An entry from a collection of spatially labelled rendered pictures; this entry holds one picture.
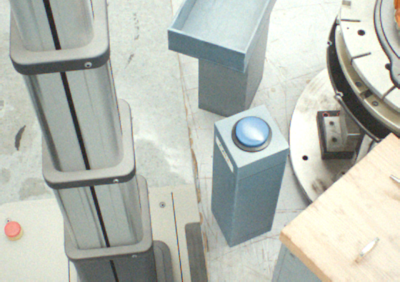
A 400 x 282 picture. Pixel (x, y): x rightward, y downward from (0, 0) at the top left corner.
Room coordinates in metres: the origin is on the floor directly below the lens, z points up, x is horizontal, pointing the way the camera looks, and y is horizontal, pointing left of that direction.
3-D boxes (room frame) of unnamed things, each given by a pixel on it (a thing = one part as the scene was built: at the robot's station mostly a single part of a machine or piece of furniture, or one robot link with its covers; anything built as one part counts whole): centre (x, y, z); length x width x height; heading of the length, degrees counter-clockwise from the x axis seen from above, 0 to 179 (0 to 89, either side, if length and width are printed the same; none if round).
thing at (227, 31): (0.70, -0.05, 0.92); 0.25 x 0.11 x 0.28; 159
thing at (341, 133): (0.59, -0.22, 0.85); 0.06 x 0.04 x 0.05; 3
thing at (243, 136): (0.46, -0.06, 1.04); 0.04 x 0.04 x 0.01
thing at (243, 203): (0.46, -0.06, 0.91); 0.07 x 0.07 x 0.25; 24
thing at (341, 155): (0.60, -0.21, 0.81); 0.08 x 0.05 x 0.02; 3
